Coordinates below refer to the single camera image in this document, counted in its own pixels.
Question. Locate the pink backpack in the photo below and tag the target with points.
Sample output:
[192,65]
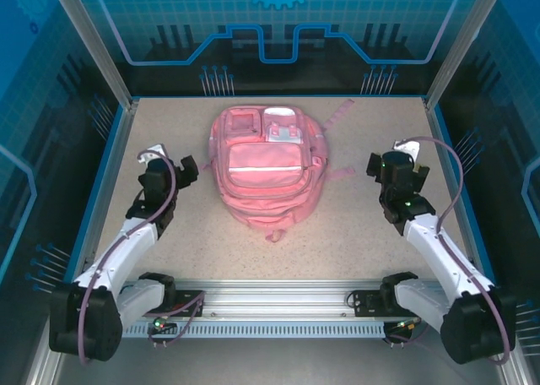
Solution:
[270,169]

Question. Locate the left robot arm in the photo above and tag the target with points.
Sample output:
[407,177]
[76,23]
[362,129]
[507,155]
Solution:
[126,250]

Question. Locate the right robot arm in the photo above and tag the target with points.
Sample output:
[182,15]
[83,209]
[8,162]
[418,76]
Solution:
[443,250]

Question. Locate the small connector green light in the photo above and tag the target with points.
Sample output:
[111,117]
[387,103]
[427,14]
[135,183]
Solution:
[160,321]
[407,325]

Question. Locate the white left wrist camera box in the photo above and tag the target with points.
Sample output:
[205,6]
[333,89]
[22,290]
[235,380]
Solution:
[152,153]

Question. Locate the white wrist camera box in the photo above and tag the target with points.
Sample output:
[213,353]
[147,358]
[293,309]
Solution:
[152,153]
[407,149]

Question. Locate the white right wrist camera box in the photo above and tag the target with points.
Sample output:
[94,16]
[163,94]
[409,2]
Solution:
[407,149]

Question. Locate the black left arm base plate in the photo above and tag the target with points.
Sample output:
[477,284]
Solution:
[179,295]

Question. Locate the aluminium frame post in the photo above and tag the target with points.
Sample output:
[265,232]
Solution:
[102,55]
[460,43]

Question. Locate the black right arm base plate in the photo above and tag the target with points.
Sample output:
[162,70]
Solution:
[363,307]

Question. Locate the aluminium mounting rail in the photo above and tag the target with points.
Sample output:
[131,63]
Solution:
[278,300]

